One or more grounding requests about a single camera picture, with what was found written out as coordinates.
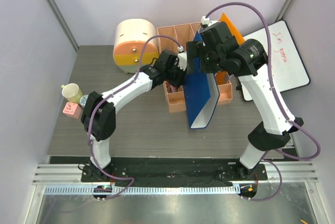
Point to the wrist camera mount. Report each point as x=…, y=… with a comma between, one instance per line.
x=182, y=58
x=206, y=22

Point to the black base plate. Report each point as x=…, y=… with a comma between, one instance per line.
x=174, y=169

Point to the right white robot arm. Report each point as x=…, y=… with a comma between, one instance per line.
x=249, y=63

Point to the blue ring binder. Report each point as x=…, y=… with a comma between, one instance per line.
x=201, y=93

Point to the small blue-label bottle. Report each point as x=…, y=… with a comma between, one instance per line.
x=83, y=101

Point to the white dry-erase board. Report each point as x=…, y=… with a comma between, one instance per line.
x=288, y=70

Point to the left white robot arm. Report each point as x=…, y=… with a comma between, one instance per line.
x=99, y=115

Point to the yellow cabinet drawer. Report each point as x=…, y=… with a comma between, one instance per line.
x=133, y=59

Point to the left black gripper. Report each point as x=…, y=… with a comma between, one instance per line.
x=182, y=75

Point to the orange folder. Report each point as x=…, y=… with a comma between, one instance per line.
x=231, y=29

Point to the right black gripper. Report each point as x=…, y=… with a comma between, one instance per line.
x=193, y=51

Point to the pink sticky note pad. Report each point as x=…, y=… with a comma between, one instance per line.
x=72, y=110

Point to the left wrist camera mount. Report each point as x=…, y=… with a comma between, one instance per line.
x=182, y=58

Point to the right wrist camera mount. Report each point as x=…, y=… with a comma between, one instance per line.
x=206, y=22

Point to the perforated cable tray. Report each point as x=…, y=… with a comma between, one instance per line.
x=103, y=190

